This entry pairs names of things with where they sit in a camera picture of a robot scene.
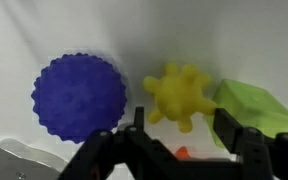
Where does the lime green cube toy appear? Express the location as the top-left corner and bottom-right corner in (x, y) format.
(211, 79), (288, 138)

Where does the grey metal bracket plate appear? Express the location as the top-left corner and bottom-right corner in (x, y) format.
(0, 138), (67, 180)

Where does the yellow spiky toy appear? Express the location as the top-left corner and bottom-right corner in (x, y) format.
(143, 62), (217, 133)

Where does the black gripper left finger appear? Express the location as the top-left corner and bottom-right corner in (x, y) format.
(57, 107), (183, 180)

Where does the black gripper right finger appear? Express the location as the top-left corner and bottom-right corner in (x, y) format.
(213, 108), (288, 180)

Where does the purple bumpy ball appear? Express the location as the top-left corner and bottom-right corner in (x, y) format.
(31, 53), (127, 144)

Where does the orange toy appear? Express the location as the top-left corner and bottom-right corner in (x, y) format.
(175, 146), (191, 159)

